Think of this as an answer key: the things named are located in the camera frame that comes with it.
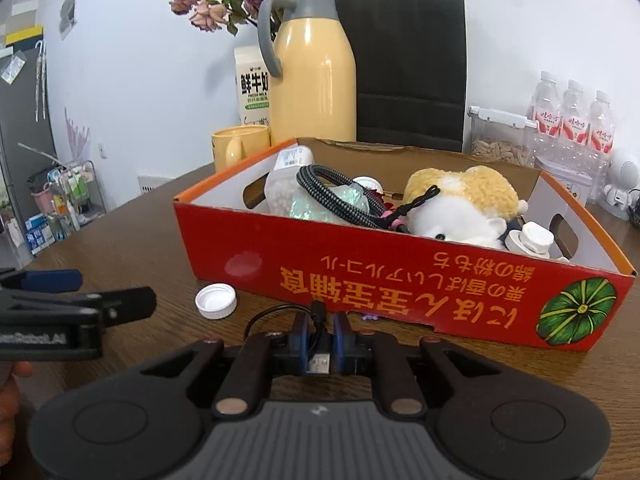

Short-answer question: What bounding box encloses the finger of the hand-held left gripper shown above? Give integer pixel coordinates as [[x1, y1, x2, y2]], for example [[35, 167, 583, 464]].
[[0, 268, 84, 293], [75, 286, 158, 329]]

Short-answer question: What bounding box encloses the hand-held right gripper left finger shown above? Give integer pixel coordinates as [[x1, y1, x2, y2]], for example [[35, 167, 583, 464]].
[[139, 311, 311, 418]]

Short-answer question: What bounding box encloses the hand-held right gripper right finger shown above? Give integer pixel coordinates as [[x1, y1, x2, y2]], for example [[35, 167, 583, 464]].
[[334, 311, 503, 418]]

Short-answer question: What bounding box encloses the black usb cable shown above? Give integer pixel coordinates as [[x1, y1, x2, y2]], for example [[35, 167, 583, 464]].
[[244, 300, 333, 377]]

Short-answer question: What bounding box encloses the red cardboard box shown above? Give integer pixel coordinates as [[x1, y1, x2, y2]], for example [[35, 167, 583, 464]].
[[173, 137, 638, 353]]

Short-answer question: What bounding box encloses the white ribbed screw lid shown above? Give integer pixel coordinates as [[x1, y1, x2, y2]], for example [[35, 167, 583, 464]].
[[195, 284, 238, 319]]

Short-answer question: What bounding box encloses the person's left hand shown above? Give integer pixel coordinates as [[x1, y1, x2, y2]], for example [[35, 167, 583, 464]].
[[0, 360, 34, 461]]

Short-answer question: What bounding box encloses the white card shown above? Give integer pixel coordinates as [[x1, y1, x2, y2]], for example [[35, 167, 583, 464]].
[[137, 175, 173, 193]]

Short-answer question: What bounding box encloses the green translucent packet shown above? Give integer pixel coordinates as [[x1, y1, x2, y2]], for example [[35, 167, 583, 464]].
[[290, 185, 371, 223]]

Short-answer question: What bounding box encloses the grey fridge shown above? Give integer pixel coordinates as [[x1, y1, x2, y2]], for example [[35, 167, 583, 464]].
[[0, 35, 58, 261]]

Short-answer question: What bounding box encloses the clear bag of white beads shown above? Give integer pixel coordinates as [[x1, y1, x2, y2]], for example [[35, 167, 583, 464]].
[[262, 145, 316, 218]]

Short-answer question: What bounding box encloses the small white cap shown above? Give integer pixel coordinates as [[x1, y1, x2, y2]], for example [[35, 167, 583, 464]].
[[354, 176, 385, 201]]

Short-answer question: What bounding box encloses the yellow mug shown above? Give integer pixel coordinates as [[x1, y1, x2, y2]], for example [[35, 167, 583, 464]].
[[211, 125, 272, 173]]

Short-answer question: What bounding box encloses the yellow and white plush toy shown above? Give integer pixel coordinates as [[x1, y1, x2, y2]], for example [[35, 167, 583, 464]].
[[402, 165, 528, 251]]

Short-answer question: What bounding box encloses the clear plastic bag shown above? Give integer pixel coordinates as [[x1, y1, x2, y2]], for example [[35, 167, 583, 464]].
[[0, 52, 26, 85]]

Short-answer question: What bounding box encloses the white milk carton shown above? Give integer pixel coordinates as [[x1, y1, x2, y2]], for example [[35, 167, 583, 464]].
[[234, 45, 273, 128]]

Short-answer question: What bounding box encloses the yellow and black box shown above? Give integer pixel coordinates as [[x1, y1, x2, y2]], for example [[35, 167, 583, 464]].
[[5, 25, 45, 46]]

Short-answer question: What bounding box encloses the clear container of seeds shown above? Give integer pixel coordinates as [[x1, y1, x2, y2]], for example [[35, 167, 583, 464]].
[[467, 105, 538, 168]]

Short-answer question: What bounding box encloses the yellow thermos jug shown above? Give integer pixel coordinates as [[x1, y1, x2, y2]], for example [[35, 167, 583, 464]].
[[257, 0, 358, 143]]

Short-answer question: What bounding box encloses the white printed tin box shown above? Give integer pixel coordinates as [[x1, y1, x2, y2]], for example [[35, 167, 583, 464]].
[[535, 156, 593, 206]]

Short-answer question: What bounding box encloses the black paper bag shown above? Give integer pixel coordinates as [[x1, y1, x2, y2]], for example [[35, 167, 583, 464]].
[[334, 0, 468, 153]]

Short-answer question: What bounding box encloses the clear water bottle red label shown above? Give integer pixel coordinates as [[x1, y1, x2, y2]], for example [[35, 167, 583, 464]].
[[585, 90, 617, 196], [526, 71, 563, 161], [557, 79, 591, 166]]

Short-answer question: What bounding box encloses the white robot-shaped speaker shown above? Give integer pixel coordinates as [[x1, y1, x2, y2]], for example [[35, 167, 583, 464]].
[[602, 160, 640, 211]]

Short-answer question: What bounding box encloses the wire rack with packets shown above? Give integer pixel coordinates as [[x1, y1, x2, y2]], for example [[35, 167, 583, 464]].
[[20, 142, 108, 256]]

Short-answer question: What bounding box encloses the black and pink strap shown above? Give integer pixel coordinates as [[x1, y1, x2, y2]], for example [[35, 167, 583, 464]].
[[380, 185, 441, 233]]

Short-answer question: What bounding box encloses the purple wall sticker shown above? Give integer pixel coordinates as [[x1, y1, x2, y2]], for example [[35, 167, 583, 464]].
[[64, 107, 92, 161]]

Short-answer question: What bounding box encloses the black braided cable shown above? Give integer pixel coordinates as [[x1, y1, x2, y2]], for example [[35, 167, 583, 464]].
[[296, 164, 396, 228]]

